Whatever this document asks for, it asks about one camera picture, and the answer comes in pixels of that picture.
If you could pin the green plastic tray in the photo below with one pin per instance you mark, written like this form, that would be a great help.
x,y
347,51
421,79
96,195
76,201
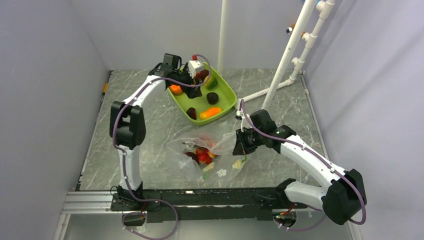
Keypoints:
x,y
226,100

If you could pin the dark red apple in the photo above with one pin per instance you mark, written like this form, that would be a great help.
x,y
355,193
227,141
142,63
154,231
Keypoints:
x,y
193,156
200,76

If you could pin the orange hook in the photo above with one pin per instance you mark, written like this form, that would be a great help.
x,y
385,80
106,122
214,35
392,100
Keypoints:
x,y
290,30

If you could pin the clear plastic bag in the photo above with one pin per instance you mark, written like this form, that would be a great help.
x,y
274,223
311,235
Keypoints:
x,y
220,139

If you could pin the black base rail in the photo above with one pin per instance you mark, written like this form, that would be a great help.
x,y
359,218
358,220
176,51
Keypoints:
x,y
260,203

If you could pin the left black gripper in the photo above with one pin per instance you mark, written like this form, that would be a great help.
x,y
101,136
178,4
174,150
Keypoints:
x,y
192,92

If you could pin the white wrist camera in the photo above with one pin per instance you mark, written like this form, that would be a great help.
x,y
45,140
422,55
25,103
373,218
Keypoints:
x,y
195,67
241,117

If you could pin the orange handled tool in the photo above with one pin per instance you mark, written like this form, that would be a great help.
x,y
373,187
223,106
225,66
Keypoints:
x,y
104,90

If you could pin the dark red apple front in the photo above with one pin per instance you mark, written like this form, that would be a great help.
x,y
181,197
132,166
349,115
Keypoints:
x,y
193,156

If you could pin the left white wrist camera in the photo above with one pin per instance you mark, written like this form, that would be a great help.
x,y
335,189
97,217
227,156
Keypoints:
x,y
195,67

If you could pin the orange fake fruit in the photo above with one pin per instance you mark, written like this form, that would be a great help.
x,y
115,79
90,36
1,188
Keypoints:
x,y
175,89

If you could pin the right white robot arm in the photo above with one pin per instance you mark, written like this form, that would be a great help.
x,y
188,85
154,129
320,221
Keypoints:
x,y
340,193

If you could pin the dark red apple back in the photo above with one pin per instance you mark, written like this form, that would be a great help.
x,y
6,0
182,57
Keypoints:
x,y
200,76

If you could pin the green yellow fake mango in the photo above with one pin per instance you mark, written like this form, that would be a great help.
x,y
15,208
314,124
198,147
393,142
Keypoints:
x,y
210,82

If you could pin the small dark red fig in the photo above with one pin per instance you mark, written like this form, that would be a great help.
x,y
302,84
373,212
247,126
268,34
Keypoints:
x,y
191,112

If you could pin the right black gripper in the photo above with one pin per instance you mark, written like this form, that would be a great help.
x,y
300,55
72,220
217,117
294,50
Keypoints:
x,y
241,148

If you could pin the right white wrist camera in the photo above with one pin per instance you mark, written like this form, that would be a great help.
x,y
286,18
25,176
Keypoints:
x,y
241,117

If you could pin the dark purple mangosteen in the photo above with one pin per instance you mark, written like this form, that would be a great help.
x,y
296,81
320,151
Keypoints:
x,y
212,98

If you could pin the white pvc pipe frame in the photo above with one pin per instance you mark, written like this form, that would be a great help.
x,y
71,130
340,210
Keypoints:
x,y
324,7

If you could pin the red grape bunch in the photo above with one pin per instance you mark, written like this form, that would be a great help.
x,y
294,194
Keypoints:
x,y
205,156

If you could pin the orange yellow fake mango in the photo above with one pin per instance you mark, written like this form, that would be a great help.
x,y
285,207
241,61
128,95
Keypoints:
x,y
210,112

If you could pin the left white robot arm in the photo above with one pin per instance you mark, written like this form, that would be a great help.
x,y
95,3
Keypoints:
x,y
127,122

